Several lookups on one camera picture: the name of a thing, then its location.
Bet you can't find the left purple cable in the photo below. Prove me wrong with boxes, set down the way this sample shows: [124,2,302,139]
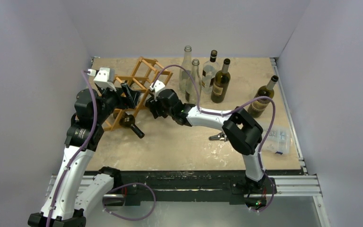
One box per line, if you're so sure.
[44,70,99,227]

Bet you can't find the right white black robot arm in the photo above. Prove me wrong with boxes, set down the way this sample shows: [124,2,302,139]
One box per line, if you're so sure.
[145,89,269,192]

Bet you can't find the clear plastic parts box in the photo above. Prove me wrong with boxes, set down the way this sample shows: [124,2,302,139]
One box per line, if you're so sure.
[262,125,292,155]

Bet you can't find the dark labelled wine bottle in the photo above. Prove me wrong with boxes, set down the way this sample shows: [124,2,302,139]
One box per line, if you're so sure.
[137,93,152,106]

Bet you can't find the black pruning shears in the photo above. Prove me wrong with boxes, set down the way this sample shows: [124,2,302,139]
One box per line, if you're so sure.
[208,132,228,141]

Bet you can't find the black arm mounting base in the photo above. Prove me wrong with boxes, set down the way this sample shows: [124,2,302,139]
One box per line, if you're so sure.
[84,170,278,208]

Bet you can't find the tall clear bottle back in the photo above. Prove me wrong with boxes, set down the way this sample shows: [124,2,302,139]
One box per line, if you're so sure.
[179,45,192,93]

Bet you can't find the dark bottle in lower rack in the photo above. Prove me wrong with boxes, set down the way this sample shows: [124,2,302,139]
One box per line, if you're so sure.
[119,112,145,139]

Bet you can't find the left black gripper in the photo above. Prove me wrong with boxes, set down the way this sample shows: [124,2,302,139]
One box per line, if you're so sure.
[94,82,140,124]

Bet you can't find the green wine bottle far right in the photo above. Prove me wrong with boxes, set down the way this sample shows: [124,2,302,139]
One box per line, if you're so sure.
[247,75,279,118]

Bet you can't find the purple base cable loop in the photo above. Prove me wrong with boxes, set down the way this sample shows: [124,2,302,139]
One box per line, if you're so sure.
[102,183,158,222]

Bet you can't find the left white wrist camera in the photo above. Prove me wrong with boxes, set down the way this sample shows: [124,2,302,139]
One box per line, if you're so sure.
[87,67,117,91]

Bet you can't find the wooden wine rack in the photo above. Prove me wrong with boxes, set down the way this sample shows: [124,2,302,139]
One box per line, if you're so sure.
[104,57,173,131]

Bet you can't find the olive green wine bottle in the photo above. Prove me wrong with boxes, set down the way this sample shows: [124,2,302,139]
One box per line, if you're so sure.
[211,58,231,103]

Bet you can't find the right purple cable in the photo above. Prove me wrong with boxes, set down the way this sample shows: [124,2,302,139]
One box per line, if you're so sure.
[152,65,277,176]

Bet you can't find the clear bottle front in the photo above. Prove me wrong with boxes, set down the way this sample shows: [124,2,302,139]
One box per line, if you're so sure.
[185,59,201,104]

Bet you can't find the clear liquor bottle black cap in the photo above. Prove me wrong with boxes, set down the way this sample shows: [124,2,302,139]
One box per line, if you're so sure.
[201,50,220,94]

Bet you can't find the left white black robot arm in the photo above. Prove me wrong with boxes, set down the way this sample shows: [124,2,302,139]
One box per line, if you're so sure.
[27,83,142,227]

